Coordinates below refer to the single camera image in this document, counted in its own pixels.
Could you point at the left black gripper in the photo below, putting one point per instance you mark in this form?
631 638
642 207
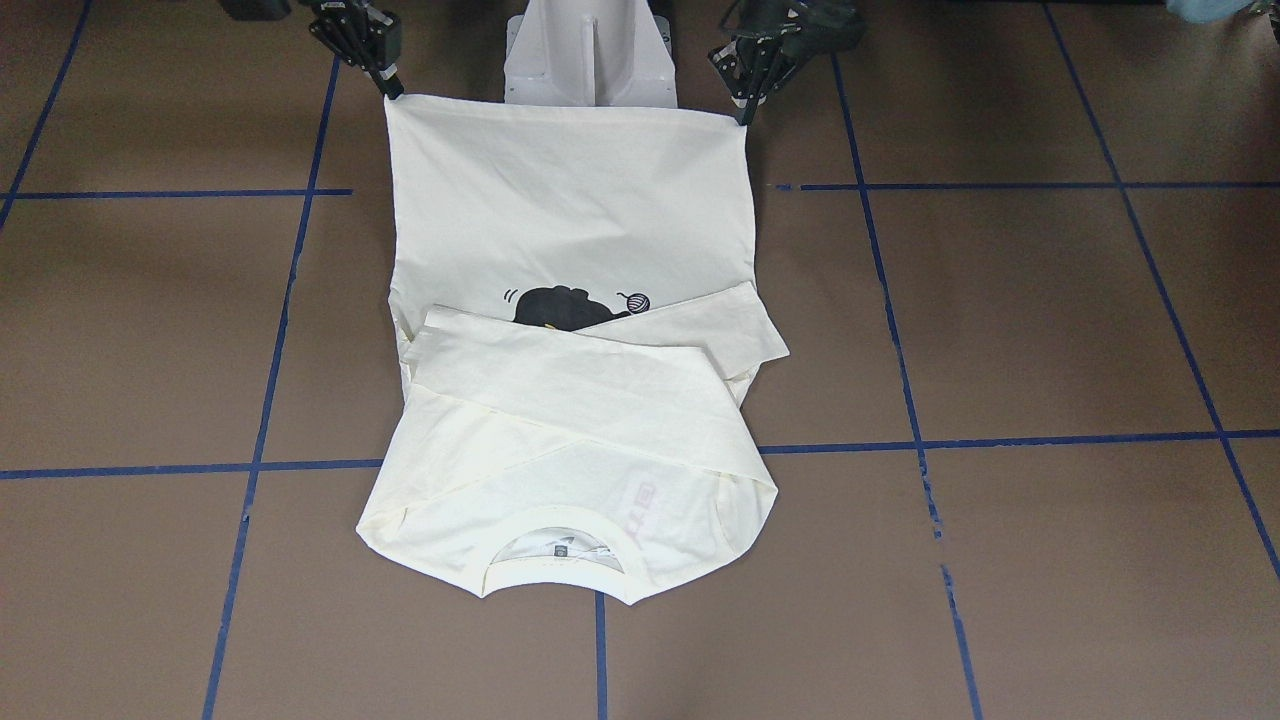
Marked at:
762 57

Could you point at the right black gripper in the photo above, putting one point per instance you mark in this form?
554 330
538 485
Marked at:
356 33

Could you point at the cream long-sleeve cat shirt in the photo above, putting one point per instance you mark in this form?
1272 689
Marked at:
577 325

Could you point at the white camera post base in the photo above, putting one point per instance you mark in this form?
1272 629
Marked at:
590 54

